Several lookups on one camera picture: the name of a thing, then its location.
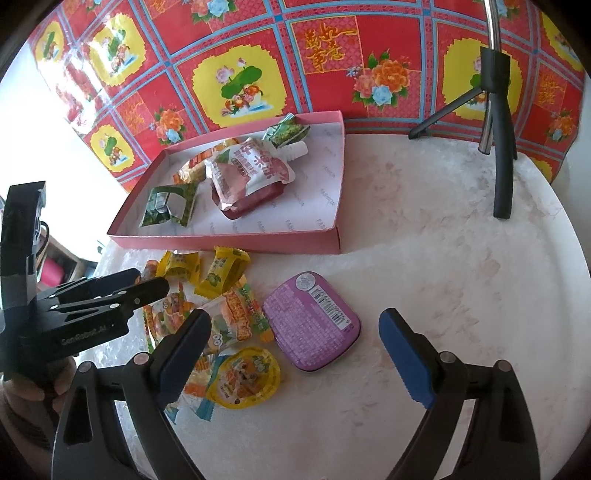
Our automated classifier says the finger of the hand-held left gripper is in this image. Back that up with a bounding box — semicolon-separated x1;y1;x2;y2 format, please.
55;268;141;303
51;278;171;324

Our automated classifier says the pink cardboard box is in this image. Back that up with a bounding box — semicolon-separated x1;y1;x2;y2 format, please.
107;111;346;254

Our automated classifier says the purple tin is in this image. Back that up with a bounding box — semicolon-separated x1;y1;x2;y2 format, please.
262;271;362;374

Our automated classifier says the maroon and pink snack pouch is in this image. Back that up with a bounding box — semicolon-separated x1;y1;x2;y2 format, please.
205;137;308;220

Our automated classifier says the orange cracker packet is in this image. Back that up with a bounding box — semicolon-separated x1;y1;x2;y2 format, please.
174;142;241;185

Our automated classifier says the red flower printed cloth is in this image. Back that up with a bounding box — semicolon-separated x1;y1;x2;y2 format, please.
28;0;587;195

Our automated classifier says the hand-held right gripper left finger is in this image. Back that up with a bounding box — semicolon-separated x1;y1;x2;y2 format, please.
52;308;212;480

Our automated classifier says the clear candy bag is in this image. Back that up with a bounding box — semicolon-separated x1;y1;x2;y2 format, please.
142;290;222;357

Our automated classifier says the wooden shelf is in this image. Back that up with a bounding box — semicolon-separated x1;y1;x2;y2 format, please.
32;231;100;289

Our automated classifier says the small yellow candy packet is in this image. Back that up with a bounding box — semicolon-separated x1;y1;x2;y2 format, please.
157;250;202;283
194;247;250;298

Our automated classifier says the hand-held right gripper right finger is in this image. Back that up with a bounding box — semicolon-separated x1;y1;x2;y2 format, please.
379;308;541;480

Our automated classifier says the yellow jelly cup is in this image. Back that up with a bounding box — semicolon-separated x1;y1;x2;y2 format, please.
206;347;281;409

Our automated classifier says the large green snack packet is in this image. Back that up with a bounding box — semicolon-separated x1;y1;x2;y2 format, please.
264;113;311;145

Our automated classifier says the black tripod stand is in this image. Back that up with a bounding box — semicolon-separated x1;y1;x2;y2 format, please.
409;0;518;220

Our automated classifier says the person's left hand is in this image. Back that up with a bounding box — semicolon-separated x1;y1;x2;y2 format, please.
0;355;77;444

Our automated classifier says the small green snack packet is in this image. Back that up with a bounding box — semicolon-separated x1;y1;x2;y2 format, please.
140;182;200;228

